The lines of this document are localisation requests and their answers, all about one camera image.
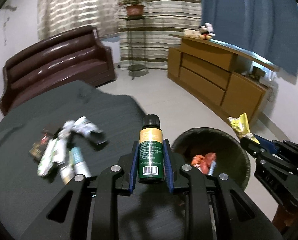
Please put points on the green yellow bottle black cap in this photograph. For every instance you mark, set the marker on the green yellow bottle black cap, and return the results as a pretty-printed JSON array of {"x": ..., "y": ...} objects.
[{"x": 151, "y": 160}]

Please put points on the yellow wrapper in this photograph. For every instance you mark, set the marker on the yellow wrapper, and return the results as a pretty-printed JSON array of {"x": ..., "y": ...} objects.
[{"x": 240, "y": 126}]

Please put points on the black metal plant stand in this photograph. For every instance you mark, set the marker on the black metal plant stand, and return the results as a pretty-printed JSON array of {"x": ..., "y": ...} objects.
[{"x": 136, "y": 40}]

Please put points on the wooden sideboard cabinet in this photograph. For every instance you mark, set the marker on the wooden sideboard cabinet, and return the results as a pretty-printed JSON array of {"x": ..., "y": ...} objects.
[{"x": 215, "y": 73}]

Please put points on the blue curtain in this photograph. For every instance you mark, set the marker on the blue curtain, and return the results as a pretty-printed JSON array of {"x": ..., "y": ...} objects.
[{"x": 268, "y": 28}]

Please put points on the white paper roll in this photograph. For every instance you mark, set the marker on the white paper roll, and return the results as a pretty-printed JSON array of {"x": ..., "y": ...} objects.
[{"x": 85, "y": 128}]

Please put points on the items on sideboard shelf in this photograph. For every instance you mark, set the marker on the items on sideboard shelf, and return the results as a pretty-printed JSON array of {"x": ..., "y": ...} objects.
[{"x": 261, "y": 75}]

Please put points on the small box on sideboard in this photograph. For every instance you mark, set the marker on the small box on sideboard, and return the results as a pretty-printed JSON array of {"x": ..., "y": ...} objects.
[{"x": 191, "y": 33}]

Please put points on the white green paper wrapper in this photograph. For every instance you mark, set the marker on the white green paper wrapper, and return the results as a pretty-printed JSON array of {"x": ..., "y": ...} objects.
[{"x": 54, "y": 155}]

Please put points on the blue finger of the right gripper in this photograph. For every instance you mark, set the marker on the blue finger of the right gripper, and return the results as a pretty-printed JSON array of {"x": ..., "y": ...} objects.
[{"x": 269, "y": 145}]

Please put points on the striped curtain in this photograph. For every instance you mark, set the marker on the striped curtain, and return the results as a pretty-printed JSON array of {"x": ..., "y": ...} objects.
[{"x": 164, "y": 19}]

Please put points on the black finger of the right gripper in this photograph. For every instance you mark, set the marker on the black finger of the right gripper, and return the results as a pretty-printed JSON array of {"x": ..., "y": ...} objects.
[{"x": 251, "y": 147}]

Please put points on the black cigarette box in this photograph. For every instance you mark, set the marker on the black cigarette box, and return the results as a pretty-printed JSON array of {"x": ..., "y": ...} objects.
[{"x": 38, "y": 148}]

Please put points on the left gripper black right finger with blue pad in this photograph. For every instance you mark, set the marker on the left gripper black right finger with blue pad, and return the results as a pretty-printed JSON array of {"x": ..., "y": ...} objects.
[{"x": 215, "y": 207}]

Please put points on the Mickey Mouse plush toy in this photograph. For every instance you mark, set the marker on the Mickey Mouse plush toy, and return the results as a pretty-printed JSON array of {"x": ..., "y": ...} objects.
[{"x": 206, "y": 32}]

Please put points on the dark grey tablecloth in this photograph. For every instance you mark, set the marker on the dark grey tablecloth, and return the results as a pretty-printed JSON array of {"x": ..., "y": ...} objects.
[{"x": 36, "y": 137}]

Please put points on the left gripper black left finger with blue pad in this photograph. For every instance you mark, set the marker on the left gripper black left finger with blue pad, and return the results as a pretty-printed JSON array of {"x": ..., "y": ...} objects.
[{"x": 87, "y": 208}]

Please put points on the beige patterned curtain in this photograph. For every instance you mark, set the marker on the beige patterned curtain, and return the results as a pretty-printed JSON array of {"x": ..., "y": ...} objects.
[{"x": 57, "y": 16}]

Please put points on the potted plant terracotta pot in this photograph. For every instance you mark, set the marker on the potted plant terracotta pot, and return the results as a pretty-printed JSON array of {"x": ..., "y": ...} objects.
[{"x": 134, "y": 8}]

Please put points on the small blue white sachet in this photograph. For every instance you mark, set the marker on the small blue white sachet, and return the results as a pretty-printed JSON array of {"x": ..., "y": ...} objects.
[{"x": 212, "y": 168}]

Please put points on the dark brown leather sofa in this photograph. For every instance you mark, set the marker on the dark brown leather sofa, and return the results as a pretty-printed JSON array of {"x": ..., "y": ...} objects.
[{"x": 77, "y": 54}]

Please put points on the red plastic bag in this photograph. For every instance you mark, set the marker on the red plastic bag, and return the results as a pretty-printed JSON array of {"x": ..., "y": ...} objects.
[{"x": 203, "y": 162}]

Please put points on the light blue tube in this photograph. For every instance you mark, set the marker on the light blue tube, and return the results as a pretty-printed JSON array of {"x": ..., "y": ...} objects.
[{"x": 78, "y": 163}]

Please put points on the black lined trash bin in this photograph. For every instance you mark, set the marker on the black lined trash bin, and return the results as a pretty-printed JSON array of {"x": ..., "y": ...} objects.
[{"x": 229, "y": 156}]

